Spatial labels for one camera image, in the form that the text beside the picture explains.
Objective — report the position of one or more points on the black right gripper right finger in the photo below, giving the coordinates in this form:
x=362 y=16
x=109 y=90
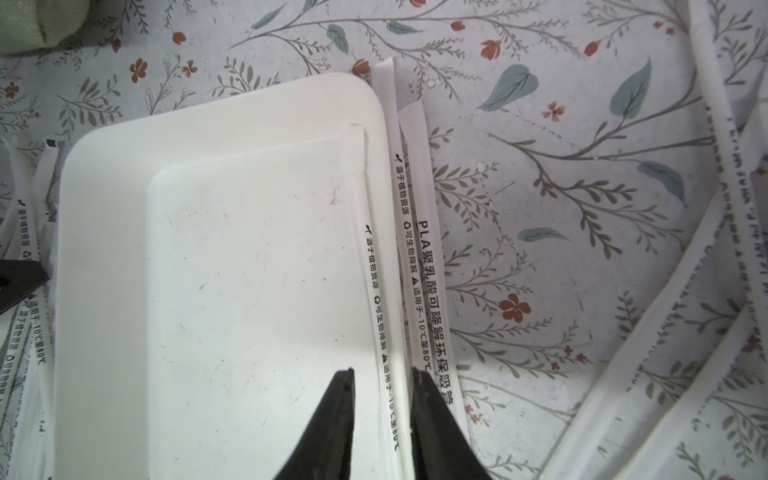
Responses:
x=440 y=450

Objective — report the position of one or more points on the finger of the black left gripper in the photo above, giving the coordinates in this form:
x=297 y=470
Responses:
x=19 y=278

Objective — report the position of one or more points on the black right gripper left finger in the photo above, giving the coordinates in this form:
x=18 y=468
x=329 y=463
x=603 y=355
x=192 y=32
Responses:
x=324 y=450

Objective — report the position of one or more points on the straw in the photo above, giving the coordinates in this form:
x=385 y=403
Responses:
x=418 y=336
x=27 y=356
x=734 y=172
x=687 y=401
x=354 y=170

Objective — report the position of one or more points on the straw PLA label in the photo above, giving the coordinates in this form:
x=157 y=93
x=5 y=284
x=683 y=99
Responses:
x=413 y=125

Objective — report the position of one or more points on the white plastic storage tray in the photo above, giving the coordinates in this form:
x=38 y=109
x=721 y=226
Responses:
x=209 y=287

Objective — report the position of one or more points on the wrapped straw diagonal right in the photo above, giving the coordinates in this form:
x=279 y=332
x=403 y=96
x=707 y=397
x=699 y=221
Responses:
x=585 y=432

